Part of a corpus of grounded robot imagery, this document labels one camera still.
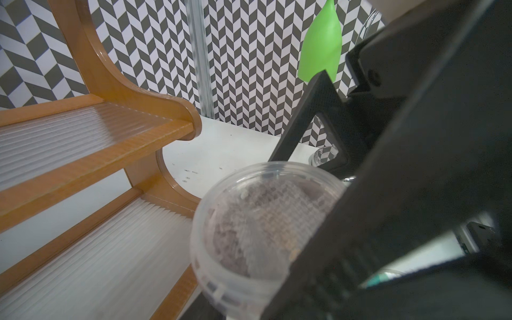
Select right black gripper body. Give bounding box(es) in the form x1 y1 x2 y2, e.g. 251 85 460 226
347 1 474 120

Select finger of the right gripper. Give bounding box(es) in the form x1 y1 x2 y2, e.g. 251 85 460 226
269 71 360 172
262 1 511 319

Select clear seed container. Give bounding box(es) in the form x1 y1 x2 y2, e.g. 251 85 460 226
190 161 345 319

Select orange wooden tiered shelf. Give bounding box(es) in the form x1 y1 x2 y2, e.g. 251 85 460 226
1 1 202 319

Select green plastic goblet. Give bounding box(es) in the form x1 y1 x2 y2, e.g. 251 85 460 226
297 0 343 83

